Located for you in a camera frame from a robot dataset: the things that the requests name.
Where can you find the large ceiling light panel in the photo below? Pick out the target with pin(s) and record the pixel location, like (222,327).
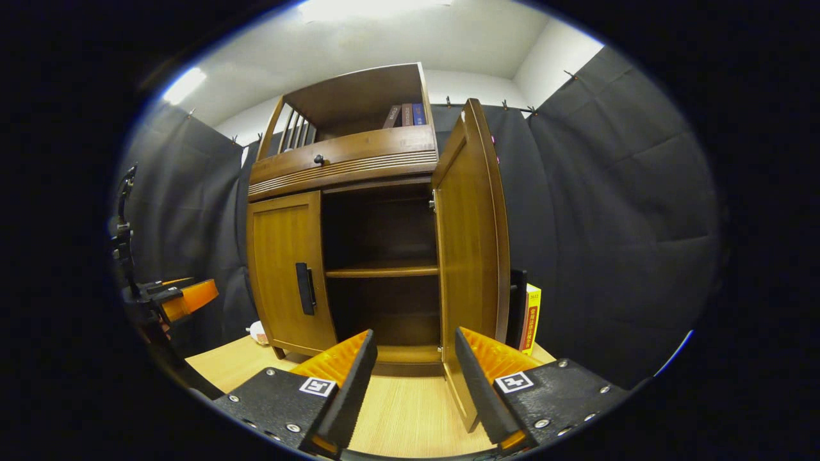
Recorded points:
(378,9)

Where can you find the wooden inner shelf board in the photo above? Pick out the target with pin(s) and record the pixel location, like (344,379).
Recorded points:
(384,271)

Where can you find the blue book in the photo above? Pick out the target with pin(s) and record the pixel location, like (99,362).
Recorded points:
(419,114)

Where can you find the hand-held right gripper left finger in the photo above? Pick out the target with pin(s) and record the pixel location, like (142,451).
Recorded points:
(352,397)

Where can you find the wooden cabinet door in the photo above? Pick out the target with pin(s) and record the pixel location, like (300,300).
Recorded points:
(471,256)
(278,269)

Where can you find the small ceiling light panel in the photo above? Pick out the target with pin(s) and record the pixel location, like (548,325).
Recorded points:
(184,86)

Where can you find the wooden double-door shoe cabinet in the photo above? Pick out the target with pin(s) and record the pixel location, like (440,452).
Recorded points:
(359,150)

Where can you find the brown leaning book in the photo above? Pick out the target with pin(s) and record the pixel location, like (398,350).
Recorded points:
(392,117)

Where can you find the maroon book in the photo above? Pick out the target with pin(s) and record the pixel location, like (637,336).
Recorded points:
(407,115)

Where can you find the white plastic bag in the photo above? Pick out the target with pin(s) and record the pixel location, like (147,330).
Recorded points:
(258,334)

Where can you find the black backdrop cloth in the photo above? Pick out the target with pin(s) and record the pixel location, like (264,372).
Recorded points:
(608,224)

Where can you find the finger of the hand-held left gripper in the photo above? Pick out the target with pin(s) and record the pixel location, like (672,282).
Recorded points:
(195,296)
(160,289)

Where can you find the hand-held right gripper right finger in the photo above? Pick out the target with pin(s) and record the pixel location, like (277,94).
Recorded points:
(483,390)

